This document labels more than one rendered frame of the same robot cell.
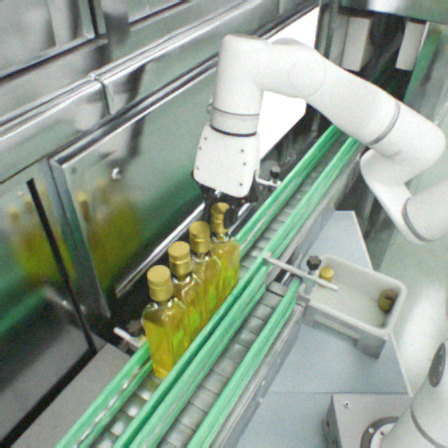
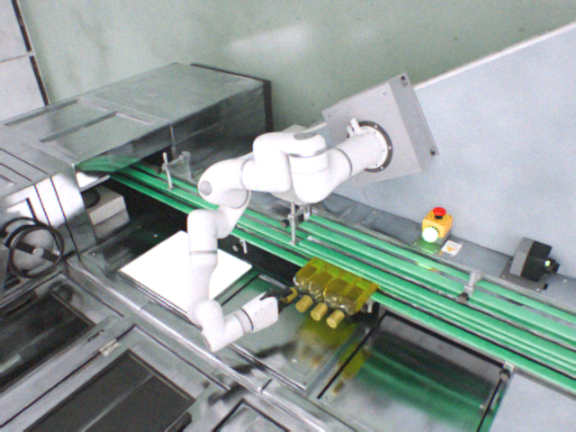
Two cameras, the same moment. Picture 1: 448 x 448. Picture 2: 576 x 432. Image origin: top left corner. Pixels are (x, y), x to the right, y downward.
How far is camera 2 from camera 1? 0.82 m
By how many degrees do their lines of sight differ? 13
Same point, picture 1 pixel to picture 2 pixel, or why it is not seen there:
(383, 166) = (220, 232)
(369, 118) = (208, 265)
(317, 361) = not seen: hidden behind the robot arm
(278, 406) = (373, 197)
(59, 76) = (270, 409)
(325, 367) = not seen: hidden behind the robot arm
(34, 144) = (303, 406)
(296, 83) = (217, 313)
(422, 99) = (124, 154)
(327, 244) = not seen: hidden behind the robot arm
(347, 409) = (356, 179)
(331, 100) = (204, 278)
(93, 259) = (338, 347)
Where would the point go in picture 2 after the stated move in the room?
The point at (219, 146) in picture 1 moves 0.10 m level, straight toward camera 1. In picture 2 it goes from (258, 322) to (280, 322)
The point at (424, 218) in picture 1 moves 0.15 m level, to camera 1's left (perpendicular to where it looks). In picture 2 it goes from (238, 201) to (261, 246)
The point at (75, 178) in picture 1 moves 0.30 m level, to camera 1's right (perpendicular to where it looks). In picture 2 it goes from (307, 380) to (260, 294)
